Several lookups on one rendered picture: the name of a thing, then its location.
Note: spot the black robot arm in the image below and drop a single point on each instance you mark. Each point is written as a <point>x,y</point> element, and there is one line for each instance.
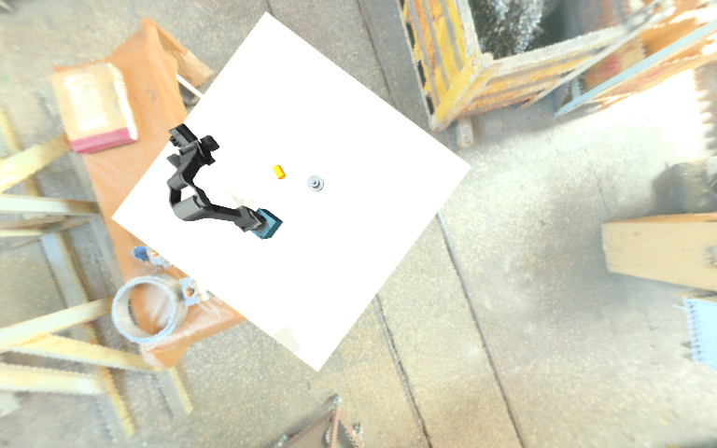
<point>193,157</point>

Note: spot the orange knob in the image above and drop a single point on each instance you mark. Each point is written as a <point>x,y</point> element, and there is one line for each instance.
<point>279,172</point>

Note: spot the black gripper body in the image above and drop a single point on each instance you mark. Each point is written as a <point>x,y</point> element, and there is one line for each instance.
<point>208,141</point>

